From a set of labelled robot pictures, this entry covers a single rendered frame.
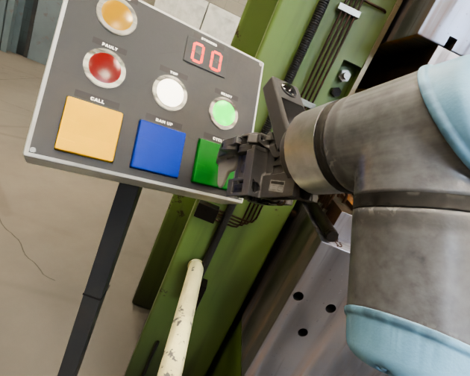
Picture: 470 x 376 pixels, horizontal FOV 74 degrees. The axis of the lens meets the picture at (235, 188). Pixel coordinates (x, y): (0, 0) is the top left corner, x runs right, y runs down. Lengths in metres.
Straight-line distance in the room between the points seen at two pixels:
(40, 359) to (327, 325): 1.04
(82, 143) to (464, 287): 0.44
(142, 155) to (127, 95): 0.09
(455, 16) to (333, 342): 0.75
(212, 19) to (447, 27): 5.34
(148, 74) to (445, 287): 0.46
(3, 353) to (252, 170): 1.26
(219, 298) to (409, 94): 0.89
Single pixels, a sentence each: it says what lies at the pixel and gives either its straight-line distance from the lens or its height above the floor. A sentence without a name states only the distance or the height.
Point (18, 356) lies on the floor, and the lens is 1.47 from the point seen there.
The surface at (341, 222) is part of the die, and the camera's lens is 0.79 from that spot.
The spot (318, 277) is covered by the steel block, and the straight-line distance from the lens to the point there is 0.77.
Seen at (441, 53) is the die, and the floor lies 1.35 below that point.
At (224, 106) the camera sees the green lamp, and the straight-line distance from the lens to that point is 0.57.
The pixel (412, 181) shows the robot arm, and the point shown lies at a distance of 0.23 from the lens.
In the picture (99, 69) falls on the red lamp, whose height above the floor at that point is 1.09.
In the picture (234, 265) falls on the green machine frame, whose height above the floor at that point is 0.66.
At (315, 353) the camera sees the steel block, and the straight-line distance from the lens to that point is 0.92.
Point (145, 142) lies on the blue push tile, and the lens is 0.50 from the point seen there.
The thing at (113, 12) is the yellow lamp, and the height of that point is 1.16.
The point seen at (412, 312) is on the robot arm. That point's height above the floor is 1.07.
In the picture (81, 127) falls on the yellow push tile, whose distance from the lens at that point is 0.48.
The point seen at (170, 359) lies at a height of 0.64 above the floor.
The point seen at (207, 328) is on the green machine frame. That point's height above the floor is 0.41.
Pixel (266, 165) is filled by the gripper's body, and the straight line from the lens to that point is 0.39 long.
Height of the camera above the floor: 1.15
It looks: 17 degrees down
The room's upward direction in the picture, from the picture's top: 24 degrees clockwise
